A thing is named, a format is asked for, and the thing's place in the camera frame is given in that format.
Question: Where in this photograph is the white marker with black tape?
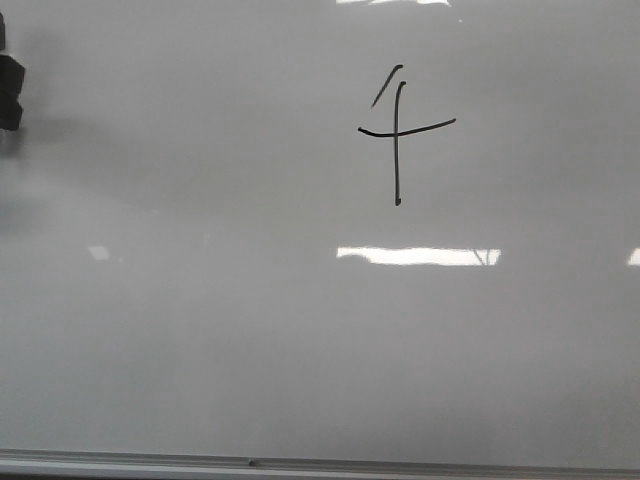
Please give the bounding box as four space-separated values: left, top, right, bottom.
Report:
0 15 26 131

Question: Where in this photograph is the white whiteboard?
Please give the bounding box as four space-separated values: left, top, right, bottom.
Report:
1 1 639 469

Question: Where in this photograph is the aluminium whiteboard bottom frame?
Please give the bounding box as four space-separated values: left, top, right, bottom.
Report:
1 448 639 479

